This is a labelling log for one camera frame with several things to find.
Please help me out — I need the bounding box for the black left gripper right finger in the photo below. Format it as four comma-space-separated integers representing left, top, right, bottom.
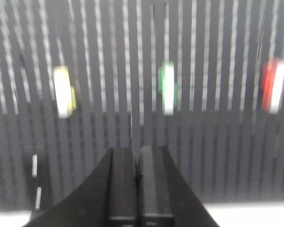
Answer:
138, 146, 218, 227

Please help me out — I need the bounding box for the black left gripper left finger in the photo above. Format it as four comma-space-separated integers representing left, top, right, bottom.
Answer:
26, 148, 138, 227

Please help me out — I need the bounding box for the black perforated pegboard panel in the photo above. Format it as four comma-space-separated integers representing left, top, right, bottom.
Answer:
0, 0, 284, 211

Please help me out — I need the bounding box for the green rocker switch lower row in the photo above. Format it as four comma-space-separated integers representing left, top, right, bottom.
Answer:
158, 61, 178, 116

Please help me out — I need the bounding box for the yellow rocker switch lower row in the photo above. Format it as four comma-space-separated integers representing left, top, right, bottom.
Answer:
53, 66, 76, 119

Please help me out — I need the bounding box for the red rocker switch lower row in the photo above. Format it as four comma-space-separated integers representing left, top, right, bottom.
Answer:
260, 57, 284, 114

